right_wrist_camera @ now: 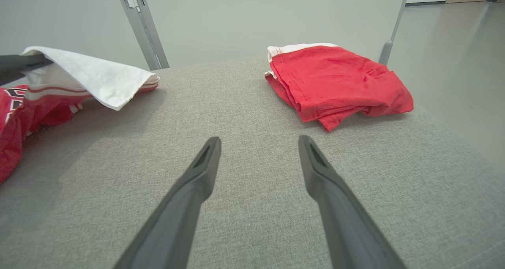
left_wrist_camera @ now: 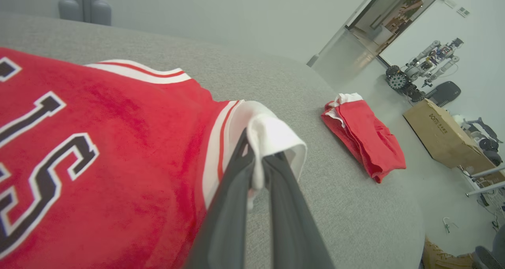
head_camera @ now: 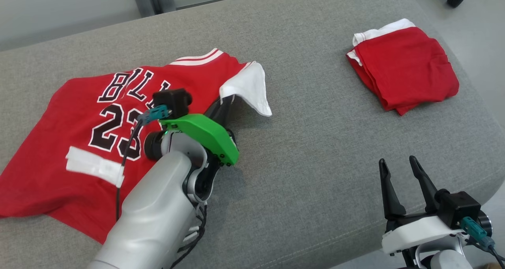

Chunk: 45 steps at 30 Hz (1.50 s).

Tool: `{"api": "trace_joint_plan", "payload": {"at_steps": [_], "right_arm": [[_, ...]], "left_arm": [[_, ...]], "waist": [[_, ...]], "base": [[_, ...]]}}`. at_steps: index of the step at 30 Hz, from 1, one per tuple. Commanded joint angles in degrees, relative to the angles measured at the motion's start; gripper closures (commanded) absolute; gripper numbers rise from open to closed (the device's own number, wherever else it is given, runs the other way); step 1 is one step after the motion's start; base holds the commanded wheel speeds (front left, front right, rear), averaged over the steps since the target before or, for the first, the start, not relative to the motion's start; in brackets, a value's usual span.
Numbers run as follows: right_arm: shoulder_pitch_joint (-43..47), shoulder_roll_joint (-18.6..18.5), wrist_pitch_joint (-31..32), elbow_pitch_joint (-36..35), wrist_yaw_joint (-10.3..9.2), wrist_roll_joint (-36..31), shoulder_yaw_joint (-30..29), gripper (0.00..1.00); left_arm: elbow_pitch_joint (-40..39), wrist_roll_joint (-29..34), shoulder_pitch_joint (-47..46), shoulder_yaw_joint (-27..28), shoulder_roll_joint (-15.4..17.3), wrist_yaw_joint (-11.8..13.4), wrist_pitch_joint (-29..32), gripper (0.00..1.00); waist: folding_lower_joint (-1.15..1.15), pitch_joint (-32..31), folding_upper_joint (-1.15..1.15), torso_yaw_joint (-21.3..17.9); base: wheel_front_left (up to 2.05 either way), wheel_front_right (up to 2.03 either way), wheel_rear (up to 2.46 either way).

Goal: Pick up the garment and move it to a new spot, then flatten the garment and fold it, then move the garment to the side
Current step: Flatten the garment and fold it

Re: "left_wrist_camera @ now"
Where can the glass door with frame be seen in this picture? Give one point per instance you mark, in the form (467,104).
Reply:
(394,16)

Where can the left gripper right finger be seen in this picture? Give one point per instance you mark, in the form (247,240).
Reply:
(292,221)

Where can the white wall switch panel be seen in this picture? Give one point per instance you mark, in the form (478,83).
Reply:
(463,12)
(449,0)

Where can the wheeled robot with arms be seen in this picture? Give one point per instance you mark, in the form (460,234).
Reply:
(398,79)

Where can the tan work boots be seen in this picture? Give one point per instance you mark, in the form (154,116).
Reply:
(442,259)

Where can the dark grey rounded object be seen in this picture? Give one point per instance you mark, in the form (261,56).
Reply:
(493,253)

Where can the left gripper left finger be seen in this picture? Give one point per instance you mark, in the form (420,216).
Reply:
(225,221)

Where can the brown cardboard box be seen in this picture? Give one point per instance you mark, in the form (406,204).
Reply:
(438,131)

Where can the grey door stopper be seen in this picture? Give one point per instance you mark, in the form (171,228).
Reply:
(312,60)

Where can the black chair seat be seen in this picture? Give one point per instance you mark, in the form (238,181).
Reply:
(446,92)

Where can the white metal leg bar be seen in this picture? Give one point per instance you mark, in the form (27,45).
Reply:
(487,171)
(487,188)

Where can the red shorts white stripes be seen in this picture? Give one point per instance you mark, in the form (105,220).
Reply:
(375,142)

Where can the grey double wall post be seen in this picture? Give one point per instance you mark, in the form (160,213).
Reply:
(85,4)

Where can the red basketball jersey white sleeves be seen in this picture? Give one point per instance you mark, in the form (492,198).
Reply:
(118,142)

